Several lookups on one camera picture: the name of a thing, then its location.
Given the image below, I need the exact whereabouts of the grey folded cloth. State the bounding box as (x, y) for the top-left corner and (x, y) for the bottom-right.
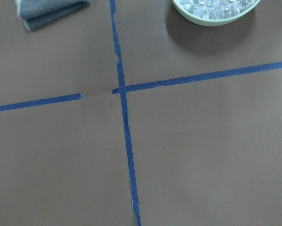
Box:
(15, 0), (90, 31)

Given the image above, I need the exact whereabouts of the green bowl of ice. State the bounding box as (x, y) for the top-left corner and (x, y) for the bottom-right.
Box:
(172, 0), (260, 27)

